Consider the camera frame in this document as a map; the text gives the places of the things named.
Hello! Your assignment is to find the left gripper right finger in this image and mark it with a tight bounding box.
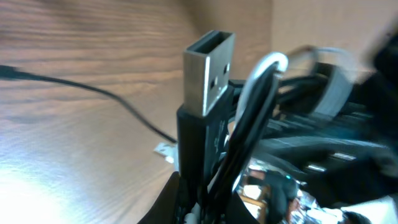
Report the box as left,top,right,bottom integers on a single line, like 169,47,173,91
225,192,259,224

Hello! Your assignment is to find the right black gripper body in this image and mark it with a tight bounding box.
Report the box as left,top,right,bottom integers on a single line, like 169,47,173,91
254,62,398,206

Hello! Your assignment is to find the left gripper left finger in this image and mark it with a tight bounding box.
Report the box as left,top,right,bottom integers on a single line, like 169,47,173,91
138,172,187,224

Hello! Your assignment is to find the white USB cable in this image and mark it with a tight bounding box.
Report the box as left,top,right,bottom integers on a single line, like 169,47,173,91
154,46,361,224

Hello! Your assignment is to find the black USB cable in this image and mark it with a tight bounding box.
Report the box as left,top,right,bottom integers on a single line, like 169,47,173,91
0,29,343,224

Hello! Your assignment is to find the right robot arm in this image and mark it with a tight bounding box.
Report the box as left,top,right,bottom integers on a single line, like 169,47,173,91
240,63,397,223

